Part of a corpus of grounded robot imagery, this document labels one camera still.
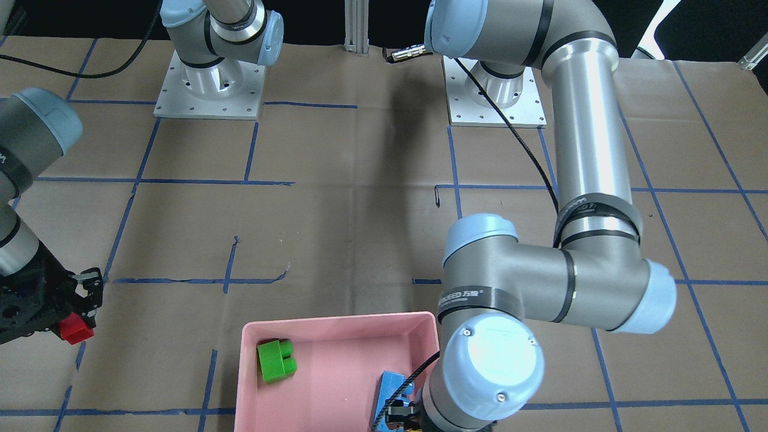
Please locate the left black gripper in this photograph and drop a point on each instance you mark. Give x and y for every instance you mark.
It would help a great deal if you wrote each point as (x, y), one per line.
(401, 413)

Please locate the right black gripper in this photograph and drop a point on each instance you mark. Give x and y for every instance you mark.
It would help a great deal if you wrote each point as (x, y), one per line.
(67, 294)

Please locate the blue three-stud block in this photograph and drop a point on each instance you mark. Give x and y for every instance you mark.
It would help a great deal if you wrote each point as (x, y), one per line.
(389, 382)

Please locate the red small block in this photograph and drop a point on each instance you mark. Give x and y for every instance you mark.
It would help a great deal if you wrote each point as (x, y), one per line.
(74, 329)

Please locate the green two-stud block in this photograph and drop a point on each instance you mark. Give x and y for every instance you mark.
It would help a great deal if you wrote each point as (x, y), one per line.
(276, 361)

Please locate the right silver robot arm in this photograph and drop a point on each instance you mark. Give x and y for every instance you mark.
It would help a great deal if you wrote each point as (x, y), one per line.
(38, 127)

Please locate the pink plastic box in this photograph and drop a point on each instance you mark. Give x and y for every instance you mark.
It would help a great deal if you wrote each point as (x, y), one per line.
(339, 364)

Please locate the brown paper table cover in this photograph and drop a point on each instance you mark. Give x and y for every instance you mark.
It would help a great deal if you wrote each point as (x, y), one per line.
(356, 177)

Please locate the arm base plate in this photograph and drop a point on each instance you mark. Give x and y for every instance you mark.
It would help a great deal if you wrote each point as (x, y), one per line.
(482, 100)
(229, 90)

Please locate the metal cable connector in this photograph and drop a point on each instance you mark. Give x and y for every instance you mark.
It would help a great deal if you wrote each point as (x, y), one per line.
(397, 56)

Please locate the aluminium frame post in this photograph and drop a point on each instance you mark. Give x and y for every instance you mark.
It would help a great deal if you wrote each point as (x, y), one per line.
(356, 27)

